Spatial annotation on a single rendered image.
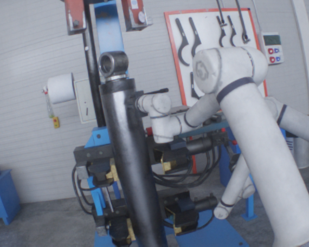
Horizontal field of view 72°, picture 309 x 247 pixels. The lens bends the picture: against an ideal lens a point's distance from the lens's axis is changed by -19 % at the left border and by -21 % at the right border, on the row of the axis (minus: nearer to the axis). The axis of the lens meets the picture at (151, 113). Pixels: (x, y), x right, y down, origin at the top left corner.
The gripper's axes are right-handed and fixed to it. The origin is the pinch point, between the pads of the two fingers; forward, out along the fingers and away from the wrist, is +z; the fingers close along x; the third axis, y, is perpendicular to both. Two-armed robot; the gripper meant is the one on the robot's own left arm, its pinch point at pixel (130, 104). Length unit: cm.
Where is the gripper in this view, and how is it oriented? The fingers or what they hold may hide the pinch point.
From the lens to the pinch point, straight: 142.4
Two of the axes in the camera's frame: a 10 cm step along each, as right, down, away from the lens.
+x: 1.8, 9.8, 1.2
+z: -5.0, -0.1, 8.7
